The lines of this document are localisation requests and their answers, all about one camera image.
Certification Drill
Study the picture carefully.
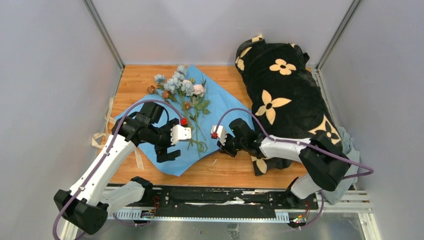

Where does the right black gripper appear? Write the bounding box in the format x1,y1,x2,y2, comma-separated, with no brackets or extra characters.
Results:
217,132,247,158

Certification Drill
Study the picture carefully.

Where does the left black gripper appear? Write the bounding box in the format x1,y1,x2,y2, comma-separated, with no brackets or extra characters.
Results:
147,118,182,162

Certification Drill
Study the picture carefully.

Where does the cream printed ribbon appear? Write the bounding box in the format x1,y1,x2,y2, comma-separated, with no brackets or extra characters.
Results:
91,97,145,171

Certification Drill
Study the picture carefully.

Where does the blue wrapping paper sheet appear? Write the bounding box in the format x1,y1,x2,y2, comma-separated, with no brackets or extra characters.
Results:
112,66,255,185

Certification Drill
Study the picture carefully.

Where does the fake flower bunch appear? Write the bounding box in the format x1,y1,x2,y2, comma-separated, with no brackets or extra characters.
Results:
147,65,211,155

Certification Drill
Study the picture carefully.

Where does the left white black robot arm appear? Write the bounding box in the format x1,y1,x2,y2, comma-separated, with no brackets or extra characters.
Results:
52,99,192,240

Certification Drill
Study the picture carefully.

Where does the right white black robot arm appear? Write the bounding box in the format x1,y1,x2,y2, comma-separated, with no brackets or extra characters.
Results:
210,118,351,209

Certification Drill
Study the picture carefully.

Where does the black floral plush blanket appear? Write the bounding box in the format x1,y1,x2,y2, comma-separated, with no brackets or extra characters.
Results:
234,34,343,177

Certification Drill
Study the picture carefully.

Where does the grey blue cloth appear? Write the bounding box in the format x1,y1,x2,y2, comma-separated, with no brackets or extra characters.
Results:
321,125,361,206

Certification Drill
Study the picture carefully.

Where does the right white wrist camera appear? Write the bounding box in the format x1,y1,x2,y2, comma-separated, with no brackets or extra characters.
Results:
210,125,227,146

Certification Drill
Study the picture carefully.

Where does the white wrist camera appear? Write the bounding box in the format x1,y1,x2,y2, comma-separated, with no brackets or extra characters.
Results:
210,125,227,146
170,124,192,146

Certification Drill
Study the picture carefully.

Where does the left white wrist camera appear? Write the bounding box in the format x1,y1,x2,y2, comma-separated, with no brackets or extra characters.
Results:
170,124,192,146

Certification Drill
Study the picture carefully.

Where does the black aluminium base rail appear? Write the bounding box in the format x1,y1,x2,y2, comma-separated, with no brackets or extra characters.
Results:
67,183,374,229

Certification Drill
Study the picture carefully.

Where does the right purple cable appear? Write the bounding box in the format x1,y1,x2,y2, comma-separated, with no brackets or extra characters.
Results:
213,107,375,230

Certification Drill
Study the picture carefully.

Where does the left aluminium corner post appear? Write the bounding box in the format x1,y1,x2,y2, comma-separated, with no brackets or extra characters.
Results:
82,0,125,70

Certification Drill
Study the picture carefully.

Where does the aluminium corner post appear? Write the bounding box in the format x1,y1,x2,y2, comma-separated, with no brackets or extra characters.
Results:
315,0,363,72
82,0,125,70

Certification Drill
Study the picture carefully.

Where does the right aluminium corner post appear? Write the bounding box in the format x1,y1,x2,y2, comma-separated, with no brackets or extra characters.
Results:
315,0,363,72

